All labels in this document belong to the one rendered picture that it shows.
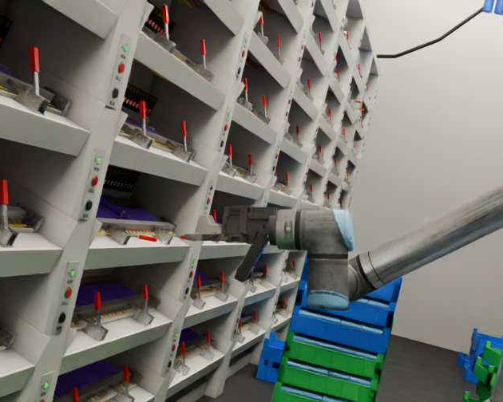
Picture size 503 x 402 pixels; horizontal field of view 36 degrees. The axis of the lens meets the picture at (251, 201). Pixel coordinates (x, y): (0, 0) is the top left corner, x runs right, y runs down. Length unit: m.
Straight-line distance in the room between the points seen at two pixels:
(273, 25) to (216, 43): 0.74
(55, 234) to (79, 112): 0.20
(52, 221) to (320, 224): 0.62
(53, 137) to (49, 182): 0.13
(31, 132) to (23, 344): 0.38
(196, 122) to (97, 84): 0.70
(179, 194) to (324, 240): 0.46
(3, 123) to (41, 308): 0.37
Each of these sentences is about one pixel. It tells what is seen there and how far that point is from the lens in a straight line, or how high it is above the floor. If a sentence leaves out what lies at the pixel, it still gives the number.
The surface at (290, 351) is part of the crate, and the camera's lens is 2.40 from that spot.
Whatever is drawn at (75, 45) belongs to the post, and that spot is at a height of 0.86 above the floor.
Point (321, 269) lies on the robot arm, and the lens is 1.66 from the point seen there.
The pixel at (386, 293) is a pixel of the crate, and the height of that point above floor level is 0.50.
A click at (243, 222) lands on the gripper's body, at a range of 1.70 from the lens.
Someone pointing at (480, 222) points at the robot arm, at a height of 0.75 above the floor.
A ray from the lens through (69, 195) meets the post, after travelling 1.28.
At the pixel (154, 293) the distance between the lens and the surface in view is 1.97.
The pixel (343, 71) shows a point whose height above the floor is 1.44.
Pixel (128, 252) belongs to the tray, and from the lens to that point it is 1.55.
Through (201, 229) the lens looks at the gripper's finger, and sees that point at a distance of 1.74.
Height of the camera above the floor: 0.69
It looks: level
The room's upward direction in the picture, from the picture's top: 13 degrees clockwise
